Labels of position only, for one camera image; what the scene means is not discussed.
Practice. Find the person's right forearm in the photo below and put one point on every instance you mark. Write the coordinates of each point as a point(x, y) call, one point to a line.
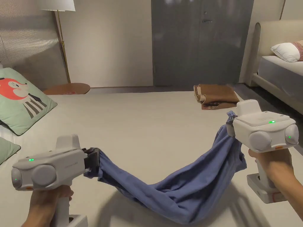
point(293, 186)

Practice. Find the plain green cushion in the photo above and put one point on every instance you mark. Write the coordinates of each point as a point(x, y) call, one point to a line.
point(7, 149)

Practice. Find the green cushion with fox print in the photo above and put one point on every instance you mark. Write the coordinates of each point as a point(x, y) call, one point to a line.
point(19, 99)

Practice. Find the brown paper bag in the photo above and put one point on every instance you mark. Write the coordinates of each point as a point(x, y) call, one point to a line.
point(217, 94)

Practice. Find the person's right hand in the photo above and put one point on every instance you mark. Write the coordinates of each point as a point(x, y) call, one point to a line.
point(279, 165)

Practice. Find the bed with padded cream headboard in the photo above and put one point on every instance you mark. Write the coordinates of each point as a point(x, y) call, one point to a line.
point(274, 71)

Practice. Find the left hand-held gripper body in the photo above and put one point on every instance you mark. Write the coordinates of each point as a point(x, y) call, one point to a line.
point(47, 165)

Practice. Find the person's left hand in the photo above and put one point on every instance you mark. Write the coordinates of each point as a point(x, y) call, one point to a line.
point(45, 201)

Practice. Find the white pillow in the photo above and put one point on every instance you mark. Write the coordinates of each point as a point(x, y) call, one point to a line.
point(284, 52)

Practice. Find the pink patterned pillow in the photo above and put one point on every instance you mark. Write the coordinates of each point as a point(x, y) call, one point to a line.
point(298, 46)

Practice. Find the person's left forearm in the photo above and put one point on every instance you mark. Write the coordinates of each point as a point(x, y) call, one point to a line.
point(30, 220)

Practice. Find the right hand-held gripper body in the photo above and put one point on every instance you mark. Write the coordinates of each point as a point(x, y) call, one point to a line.
point(258, 128)

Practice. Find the bed with beige sheet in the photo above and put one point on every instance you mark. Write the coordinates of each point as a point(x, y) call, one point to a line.
point(142, 123)

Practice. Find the floor lamp with white shade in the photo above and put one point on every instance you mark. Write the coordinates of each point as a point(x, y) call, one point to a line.
point(62, 35)

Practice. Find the grey double door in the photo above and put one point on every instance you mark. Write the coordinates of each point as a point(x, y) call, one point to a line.
point(189, 42)

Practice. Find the blue garment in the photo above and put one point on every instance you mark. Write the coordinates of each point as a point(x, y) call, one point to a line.
point(189, 184)

